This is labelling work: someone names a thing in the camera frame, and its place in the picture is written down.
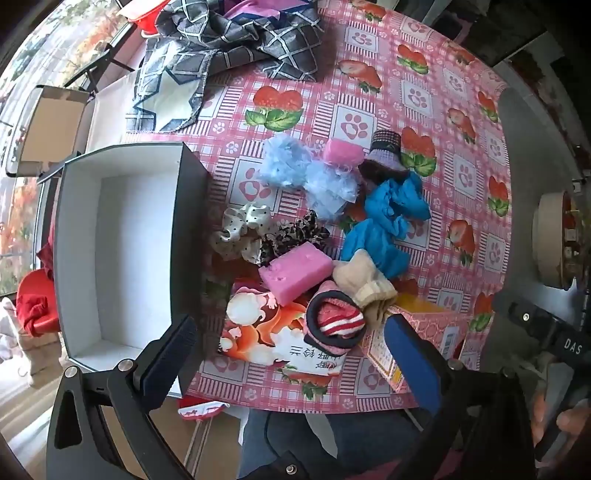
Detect large pink sponge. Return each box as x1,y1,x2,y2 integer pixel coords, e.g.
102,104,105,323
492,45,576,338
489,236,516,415
257,241,334,306

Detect person's right hand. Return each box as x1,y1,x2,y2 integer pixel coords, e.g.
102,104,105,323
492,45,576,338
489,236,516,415
526,360,591,459

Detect red plastic basin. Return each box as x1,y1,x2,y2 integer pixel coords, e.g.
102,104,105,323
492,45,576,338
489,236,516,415
122,0,174,38

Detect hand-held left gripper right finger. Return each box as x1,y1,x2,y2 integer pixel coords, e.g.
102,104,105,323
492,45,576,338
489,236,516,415
383,314,539,480

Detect blue towel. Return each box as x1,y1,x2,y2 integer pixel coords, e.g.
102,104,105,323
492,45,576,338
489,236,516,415
339,173,432,280

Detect person's dark pants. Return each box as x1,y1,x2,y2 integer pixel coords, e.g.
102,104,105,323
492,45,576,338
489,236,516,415
238,406,462,480

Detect white polka dot scrunchie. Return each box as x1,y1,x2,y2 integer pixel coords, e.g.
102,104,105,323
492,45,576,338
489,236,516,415
211,203,273,265

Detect cartoon print packet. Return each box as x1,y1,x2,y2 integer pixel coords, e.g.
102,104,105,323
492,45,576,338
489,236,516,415
219,285,345,379

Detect black box with white interior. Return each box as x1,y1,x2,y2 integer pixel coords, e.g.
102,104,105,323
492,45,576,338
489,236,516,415
36,142,213,398

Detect beige round container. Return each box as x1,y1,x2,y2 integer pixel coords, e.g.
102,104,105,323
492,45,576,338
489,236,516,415
531,190,580,291

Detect grey plaid cloth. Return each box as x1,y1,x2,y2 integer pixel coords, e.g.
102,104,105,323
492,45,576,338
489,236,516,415
127,0,324,134

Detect leopard print scrunchie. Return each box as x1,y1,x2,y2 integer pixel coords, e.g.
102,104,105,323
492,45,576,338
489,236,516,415
259,210,331,267

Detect light blue fluffy scrunchie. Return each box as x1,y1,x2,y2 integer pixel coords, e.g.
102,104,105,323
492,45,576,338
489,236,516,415
302,161,361,220
259,134,315,188

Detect pink cardboard carton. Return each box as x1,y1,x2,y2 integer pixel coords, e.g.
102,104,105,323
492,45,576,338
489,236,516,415
360,293,474,395

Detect open brown cardboard box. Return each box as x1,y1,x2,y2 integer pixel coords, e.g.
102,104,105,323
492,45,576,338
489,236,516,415
4,85,95,178

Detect purple cloth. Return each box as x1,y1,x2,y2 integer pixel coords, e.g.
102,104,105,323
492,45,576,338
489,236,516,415
224,0,319,24

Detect white cloth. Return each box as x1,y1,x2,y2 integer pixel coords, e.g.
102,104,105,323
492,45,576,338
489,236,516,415
0,295,38,384

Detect pink black striped sock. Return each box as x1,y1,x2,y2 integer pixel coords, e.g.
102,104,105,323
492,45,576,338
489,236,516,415
305,279,369,356

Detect pink strawberry print tablecloth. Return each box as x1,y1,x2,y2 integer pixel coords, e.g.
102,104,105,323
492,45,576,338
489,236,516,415
122,0,513,411

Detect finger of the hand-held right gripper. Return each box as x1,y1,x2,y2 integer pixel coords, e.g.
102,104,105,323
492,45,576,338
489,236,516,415
491,291,561,354

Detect beige sock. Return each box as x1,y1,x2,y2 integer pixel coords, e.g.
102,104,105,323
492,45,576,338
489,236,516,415
332,249,399,329

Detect pink small pouch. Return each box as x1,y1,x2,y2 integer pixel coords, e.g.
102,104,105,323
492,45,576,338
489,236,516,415
322,140,365,167

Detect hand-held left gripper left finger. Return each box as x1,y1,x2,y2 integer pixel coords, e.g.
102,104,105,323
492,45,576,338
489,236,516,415
46,315,200,480

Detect red white packet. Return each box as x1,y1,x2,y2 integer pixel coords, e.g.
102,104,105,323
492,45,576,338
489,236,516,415
178,399,232,422

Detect red cloth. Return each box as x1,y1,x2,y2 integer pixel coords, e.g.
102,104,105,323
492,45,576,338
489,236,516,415
16,268,61,337

